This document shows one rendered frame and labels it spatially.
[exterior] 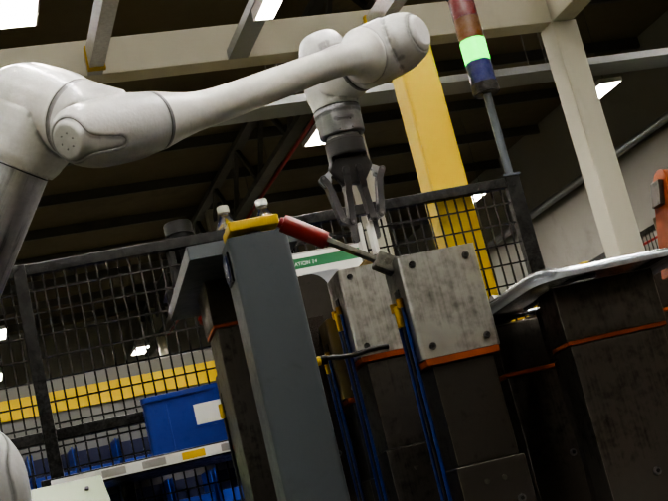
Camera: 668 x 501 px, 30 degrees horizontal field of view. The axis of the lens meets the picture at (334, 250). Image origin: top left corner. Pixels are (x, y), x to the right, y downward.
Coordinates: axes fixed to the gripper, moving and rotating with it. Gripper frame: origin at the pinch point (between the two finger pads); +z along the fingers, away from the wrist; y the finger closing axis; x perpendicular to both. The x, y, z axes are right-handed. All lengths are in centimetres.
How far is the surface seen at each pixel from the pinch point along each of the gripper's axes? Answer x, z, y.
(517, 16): 415, -191, 226
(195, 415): 50, 21, -33
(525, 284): -99, 27, -10
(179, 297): -53, 13, -42
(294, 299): -85, 21, -32
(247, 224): -84, 11, -35
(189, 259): -73, 12, -42
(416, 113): 76, -45, 40
